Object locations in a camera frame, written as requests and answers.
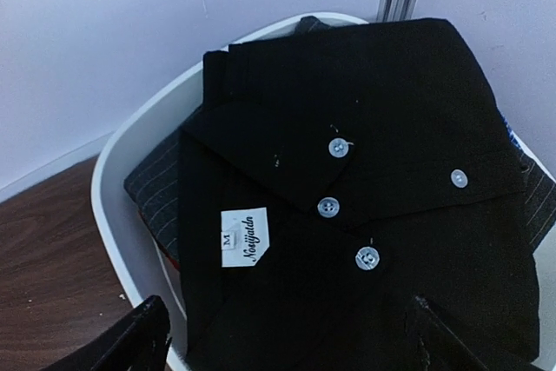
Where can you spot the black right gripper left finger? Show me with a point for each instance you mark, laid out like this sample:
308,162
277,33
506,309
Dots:
138,341

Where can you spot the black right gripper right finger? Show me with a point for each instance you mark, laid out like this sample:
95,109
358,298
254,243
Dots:
444,343

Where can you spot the black long sleeve shirt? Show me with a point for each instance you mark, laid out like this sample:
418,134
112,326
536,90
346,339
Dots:
255,307

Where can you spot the blue patterned shirt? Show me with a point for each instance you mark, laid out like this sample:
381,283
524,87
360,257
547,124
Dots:
512,137

